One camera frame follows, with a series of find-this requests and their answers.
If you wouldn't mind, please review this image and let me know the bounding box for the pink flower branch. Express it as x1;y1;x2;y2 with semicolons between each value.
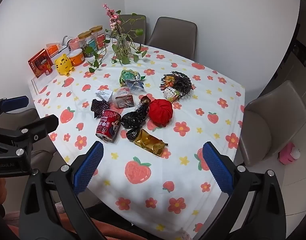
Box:
103;4;122;30

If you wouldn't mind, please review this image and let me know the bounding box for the white paper wrapper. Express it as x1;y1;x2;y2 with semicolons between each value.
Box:
95;90;113;103

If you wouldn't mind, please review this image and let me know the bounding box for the gold foil wrapper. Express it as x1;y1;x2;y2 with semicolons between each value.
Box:
133;129;168;157

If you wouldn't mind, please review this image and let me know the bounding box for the clear plastic packet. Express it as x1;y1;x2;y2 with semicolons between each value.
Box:
110;87;135;109

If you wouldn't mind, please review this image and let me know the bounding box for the orange box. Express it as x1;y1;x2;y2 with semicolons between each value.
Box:
45;42;62;58

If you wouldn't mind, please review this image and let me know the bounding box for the orange white tub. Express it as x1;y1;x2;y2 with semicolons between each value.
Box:
68;49;85;67

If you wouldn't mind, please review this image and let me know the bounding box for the silver foil packet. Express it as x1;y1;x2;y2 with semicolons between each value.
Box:
125;79;146;92

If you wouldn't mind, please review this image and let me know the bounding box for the gold-lid clear jar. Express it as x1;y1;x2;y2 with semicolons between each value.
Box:
78;31;96;58
90;26;105;50

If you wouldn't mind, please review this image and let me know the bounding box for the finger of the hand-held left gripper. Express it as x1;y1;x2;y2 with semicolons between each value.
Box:
0;95;29;117
0;114;60;155

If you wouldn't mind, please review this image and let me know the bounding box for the floral strawberry tablecloth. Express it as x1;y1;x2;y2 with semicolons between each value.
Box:
30;44;246;240

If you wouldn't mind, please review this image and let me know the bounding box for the dark patterned wrapper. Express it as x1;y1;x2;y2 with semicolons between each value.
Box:
91;99;110;118

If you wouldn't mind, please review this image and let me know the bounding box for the pink translucent container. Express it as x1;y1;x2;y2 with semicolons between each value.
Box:
68;37;82;52

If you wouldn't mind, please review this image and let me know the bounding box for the white green food packet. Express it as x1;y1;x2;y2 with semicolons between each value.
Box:
164;87;181;103

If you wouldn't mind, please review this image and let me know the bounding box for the glass vase with plant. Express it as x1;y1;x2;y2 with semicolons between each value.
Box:
84;11;148;74

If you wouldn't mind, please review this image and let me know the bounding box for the pink tissue box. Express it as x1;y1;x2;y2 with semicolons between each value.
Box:
279;142;301;165

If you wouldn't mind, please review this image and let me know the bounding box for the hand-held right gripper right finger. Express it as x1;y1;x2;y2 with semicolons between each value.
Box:
197;141;287;240

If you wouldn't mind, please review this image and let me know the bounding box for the red knitted ball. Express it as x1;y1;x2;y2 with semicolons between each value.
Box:
148;99;174;127

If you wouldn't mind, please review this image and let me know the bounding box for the black plastic bag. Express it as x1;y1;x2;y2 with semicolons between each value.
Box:
120;99;151;140

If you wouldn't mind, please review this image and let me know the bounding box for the green snack packet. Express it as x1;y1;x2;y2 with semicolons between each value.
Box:
119;69;146;87

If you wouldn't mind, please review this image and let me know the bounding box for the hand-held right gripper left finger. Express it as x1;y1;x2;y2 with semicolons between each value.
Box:
19;141;104;240

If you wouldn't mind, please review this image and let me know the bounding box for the black net with snacks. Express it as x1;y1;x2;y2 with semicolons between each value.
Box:
161;70;194;100

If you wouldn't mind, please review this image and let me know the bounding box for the red gift box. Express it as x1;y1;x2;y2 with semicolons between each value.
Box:
28;49;54;78

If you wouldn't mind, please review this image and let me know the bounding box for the yellow tiger toy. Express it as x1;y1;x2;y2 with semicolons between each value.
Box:
54;54;75;76

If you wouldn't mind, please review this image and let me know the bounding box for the red drink can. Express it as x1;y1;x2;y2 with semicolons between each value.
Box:
95;109;122;143

